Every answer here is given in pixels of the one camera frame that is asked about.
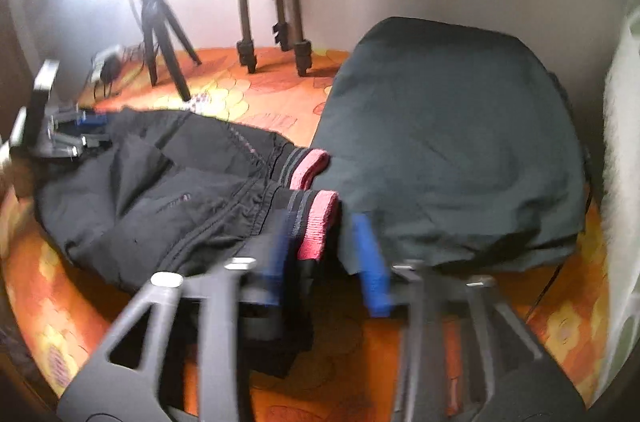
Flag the orange floral bed sheet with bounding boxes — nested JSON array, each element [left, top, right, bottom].
[[0, 45, 616, 422]]

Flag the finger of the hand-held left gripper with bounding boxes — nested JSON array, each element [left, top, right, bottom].
[[46, 131, 102, 158], [49, 104, 108, 128]]

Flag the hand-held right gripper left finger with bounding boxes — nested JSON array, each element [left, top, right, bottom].
[[57, 208, 314, 422]]

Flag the small black tripod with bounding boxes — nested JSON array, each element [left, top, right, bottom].
[[125, 0, 203, 102]]

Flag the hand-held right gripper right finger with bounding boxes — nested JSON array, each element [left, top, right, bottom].
[[350, 211, 547, 422]]

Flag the thin black cable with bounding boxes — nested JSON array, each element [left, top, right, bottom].
[[527, 259, 563, 318]]

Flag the white floral cloth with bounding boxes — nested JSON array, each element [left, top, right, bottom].
[[600, 10, 640, 383]]

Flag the dark green pillow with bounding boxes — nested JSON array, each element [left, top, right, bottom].
[[312, 16, 593, 275]]

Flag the black power adapter with cable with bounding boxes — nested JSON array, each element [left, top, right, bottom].
[[91, 44, 151, 99]]

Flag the black pants with pink waistband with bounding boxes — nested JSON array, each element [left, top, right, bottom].
[[35, 107, 346, 378]]

